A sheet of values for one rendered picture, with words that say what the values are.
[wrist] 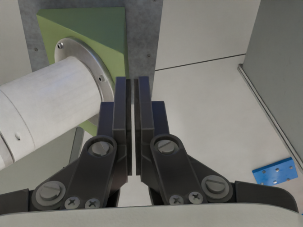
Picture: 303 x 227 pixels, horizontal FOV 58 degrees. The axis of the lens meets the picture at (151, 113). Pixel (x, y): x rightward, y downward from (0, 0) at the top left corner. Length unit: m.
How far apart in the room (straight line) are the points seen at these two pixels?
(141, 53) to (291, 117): 0.86
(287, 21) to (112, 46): 1.08
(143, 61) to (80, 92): 0.24
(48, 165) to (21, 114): 1.44
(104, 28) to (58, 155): 1.47
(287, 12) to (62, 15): 1.07
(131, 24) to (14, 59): 1.30
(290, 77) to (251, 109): 0.83
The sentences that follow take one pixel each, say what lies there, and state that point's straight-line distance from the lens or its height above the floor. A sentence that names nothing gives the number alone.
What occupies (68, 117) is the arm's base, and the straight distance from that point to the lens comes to 0.48.
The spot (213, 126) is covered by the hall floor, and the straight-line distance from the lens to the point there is 2.16.
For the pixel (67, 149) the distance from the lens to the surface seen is 1.94.
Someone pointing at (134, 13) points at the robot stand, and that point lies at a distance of 0.63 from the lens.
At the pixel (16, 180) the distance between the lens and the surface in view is 1.86.
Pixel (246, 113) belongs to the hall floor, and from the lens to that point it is 2.16.
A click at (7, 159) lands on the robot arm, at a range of 0.47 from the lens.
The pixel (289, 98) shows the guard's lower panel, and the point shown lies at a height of 0.59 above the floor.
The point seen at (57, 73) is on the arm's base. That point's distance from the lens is 0.49.
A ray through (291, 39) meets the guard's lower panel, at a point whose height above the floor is 0.44.
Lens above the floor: 1.53
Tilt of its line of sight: 51 degrees down
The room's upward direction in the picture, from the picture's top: 174 degrees clockwise
